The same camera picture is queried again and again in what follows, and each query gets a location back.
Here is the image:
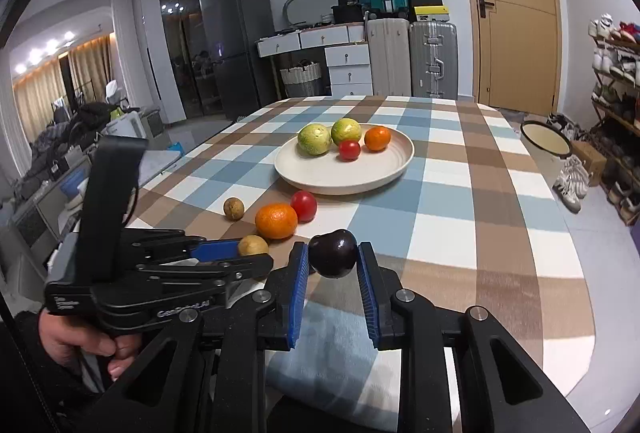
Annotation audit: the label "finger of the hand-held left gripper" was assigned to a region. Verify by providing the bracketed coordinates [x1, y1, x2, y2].
[134, 254, 275, 288]
[120, 228, 242, 264]

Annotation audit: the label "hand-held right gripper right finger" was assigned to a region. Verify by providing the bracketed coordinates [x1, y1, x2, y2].
[356, 242, 591, 433]

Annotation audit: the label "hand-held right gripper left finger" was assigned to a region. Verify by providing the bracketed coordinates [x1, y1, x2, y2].
[102, 242, 311, 433]

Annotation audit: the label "dark purple plum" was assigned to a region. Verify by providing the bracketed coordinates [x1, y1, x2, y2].
[308, 229, 359, 279]

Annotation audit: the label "cream round plate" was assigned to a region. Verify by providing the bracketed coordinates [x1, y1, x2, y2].
[273, 123, 416, 196]

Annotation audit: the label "green guava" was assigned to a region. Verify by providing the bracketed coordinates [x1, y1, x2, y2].
[331, 118, 362, 144]
[297, 123, 332, 158]

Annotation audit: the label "orange tangerine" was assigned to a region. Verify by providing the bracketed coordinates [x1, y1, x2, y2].
[364, 125, 391, 152]
[255, 203, 299, 240]

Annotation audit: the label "person's left hand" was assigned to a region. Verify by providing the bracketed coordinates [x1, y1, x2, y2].
[42, 309, 139, 381]

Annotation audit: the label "pile of dark clothes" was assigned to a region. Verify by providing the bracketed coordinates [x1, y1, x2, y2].
[20, 100, 126, 194]

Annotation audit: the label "beige curtains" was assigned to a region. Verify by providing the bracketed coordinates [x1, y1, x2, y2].
[12, 33, 113, 148]

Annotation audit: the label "white wardrobe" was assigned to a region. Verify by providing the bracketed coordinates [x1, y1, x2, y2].
[132, 0, 187, 124]

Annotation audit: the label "woven laundry basket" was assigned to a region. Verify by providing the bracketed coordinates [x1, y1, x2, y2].
[279, 60, 323, 100]

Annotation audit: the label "dark glass cabinet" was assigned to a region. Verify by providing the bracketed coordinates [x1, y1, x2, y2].
[157, 0, 231, 118]

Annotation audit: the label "grey refrigerator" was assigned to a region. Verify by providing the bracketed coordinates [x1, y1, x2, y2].
[199, 0, 275, 121]

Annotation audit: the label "white desk with drawers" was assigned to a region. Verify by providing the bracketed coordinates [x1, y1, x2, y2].
[256, 24, 373, 98]

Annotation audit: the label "white sneakers pair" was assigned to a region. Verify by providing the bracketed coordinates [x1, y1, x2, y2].
[552, 157, 590, 214]

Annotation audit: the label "cream basin with dark rim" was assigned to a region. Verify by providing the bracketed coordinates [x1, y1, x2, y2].
[520, 119, 572, 160]

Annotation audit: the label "beige suitcase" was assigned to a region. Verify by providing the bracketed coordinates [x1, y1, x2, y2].
[366, 17, 413, 98]

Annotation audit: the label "silver suitcase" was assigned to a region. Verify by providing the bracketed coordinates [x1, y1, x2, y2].
[409, 20, 459, 100]

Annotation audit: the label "small cardboard box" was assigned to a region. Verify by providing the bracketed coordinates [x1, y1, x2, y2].
[570, 140, 607, 187]

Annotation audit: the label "arched mirror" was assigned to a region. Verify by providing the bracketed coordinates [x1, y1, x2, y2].
[282, 0, 341, 28]

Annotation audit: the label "dark sneakers pair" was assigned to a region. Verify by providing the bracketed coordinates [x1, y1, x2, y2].
[547, 112, 582, 140]

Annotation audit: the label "black storage box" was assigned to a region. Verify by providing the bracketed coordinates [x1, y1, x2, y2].
[331, 4, 366, 24]

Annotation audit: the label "tan wooden door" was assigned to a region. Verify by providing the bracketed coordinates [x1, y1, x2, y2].
[452, 0, 563, 116]

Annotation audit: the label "wooden shoe rack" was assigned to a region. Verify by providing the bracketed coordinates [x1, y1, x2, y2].
[590, 38, 640, 226]

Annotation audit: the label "shoe rack with shoes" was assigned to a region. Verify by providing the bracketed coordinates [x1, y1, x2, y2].
[587, 13, 640, 224]

